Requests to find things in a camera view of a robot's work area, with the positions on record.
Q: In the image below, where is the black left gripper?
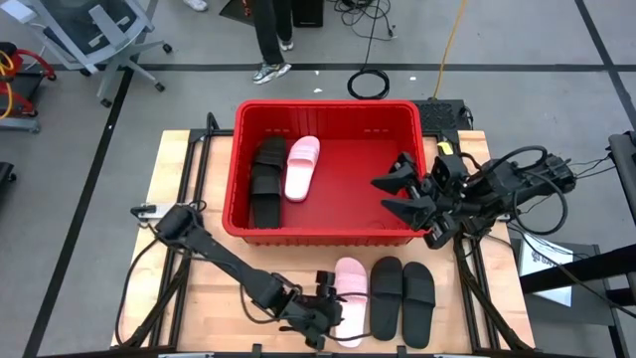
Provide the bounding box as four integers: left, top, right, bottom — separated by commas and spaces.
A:
280, 270, 349, 349

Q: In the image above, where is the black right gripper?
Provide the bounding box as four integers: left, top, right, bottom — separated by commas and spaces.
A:
370, 151, 471, 250

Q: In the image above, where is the pink slide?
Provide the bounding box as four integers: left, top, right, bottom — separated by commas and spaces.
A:
333, 257, 370, 349
283, 135, 322, 204

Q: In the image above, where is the black plain-strap slide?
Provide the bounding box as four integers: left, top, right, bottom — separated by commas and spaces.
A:
370, 256, 404, 342
400, 262, 437, 350

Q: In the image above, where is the red plastic bin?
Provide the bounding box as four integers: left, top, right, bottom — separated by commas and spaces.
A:
222, 98, 429, 248

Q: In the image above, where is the black perforated box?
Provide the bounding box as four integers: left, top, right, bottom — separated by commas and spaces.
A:
414, 98, 472, 133

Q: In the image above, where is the white printed paper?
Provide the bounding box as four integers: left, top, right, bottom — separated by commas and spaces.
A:
516, 233, 575, 307

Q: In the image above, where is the black metal stand beam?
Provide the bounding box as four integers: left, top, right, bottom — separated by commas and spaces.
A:
519, 243, 636, 358

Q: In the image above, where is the person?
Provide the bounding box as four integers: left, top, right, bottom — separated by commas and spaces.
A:
182, 0, 294, 85

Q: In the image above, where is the dark floor mat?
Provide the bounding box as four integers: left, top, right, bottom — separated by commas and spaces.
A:
218, 0, 257, 26

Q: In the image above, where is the grey office chair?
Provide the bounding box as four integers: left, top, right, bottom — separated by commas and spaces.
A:
14, 0, 174, 108

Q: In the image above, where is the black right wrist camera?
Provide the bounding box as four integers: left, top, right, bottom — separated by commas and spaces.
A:
430, 154, 469, 194

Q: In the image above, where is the black coiled cable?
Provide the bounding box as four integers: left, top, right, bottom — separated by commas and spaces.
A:
347, 0, 393, 100

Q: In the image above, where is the yellow cable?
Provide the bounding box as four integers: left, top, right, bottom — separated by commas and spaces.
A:
433, 0, 468, 99

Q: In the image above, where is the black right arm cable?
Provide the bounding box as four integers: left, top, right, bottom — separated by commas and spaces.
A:
511, 144, 570, 238

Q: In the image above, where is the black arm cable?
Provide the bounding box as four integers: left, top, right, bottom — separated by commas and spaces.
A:
511, 144, 570, 238
113, 199, 211, 347

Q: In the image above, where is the black aluminium table frame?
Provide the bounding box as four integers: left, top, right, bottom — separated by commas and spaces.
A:
111, 111, 536, 358

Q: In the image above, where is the black cable tangle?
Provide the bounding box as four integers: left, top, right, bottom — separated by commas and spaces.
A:
330, 0, 398, 42

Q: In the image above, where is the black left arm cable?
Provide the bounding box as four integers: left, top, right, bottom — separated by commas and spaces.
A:
113, 199, 211, 347

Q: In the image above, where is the red hose cart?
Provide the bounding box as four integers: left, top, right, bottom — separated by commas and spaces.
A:
0, 42, 59, 134

